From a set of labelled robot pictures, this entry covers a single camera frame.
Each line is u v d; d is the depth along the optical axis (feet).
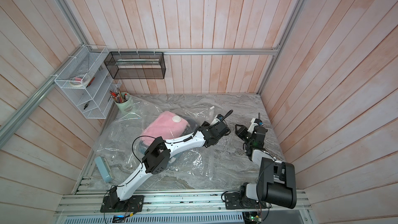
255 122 2.68
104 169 2.62
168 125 2.86
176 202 2.45
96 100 2.62
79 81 2.26
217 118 2.72
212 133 2.33
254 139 2.29
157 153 2.00
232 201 2.40
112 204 2.10
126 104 3.10
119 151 2.98
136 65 3.40
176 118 2.96
